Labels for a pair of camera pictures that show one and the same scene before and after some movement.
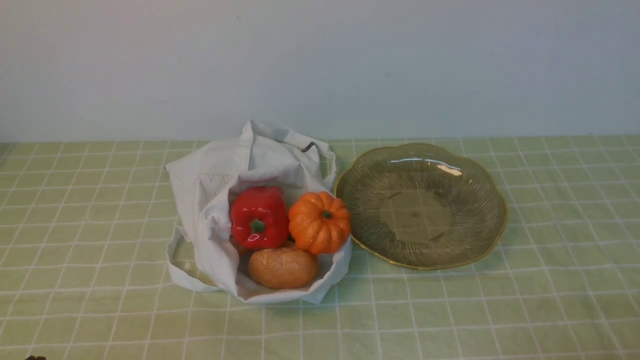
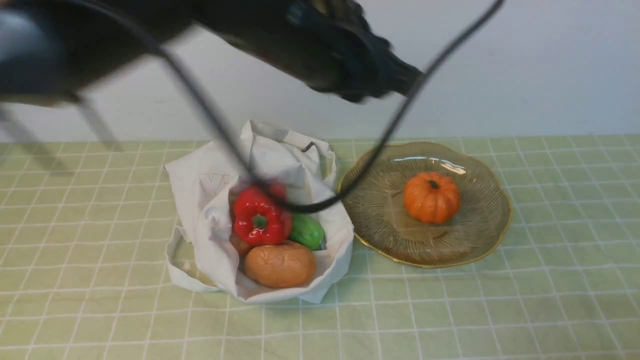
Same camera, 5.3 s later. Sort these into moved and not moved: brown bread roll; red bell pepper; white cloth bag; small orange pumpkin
Moved: small orange pumpkin
Not moved: brown bread roll; white cloth bag; red bell pepper
